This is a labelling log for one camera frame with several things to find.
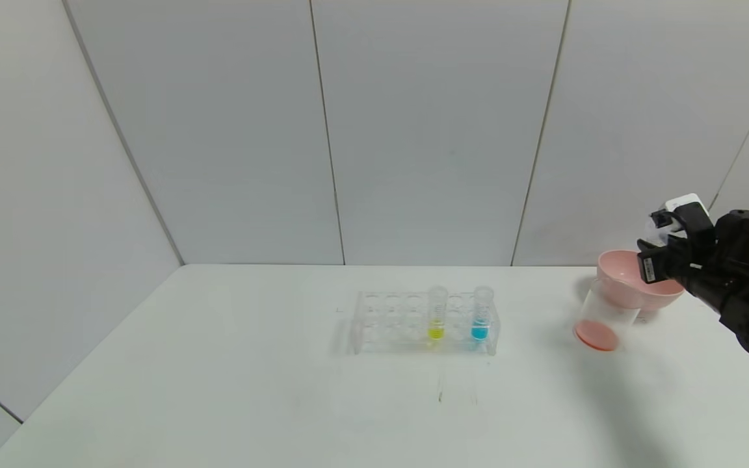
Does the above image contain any clear plastic beaker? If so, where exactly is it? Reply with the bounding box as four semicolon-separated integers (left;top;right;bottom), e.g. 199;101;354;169
573;279;640;353

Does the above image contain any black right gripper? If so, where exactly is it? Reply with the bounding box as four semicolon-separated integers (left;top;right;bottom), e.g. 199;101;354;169
636;238;694;284

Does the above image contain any pink bowl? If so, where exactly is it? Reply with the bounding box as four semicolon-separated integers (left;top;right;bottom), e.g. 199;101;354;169
596;250;686;311

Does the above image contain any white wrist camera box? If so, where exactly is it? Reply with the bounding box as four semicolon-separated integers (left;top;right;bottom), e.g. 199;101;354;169
663;193;717;251

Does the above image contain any test tube with blue liquid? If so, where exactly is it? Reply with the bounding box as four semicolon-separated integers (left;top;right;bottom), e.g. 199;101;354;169
471;286;495;342

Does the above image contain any test tube with yellow liquid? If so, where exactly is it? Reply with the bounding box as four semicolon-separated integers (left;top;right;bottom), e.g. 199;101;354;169
427;286;448;341

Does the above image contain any clear acrylic test tube rack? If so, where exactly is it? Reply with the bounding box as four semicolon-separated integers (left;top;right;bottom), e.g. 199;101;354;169
348;291;500;357

